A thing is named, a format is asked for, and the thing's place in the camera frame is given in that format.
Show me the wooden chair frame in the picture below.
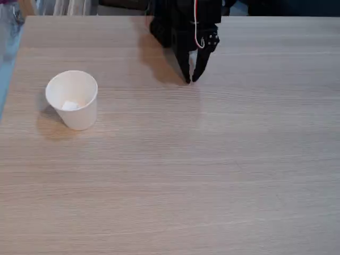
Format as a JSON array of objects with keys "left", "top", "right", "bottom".
[{"left": 16, "top": 0, "right": 39, "bottom": 16}]

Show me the person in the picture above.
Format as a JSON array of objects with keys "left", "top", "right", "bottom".
[{"left": 0, "top": 0, "right": 26, "bottom": 64}]

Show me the white cube block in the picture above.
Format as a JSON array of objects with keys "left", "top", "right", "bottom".
[{"left": 61, "top": 99, "right": 81, "bottom": 111}]

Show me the white paper cup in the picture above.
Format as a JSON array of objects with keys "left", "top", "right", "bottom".
[{"left": 45, "top": 70, "right": 99, "bottom": 131}]

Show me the red and white cable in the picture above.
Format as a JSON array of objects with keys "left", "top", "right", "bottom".
[{"left": 193, "top": 0, "right": 205, "bottom": 50}]

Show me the pale striped curtain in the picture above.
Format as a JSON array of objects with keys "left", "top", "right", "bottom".
[{"left": 39, "top": 0, "right": 99, "bottom": 16}]

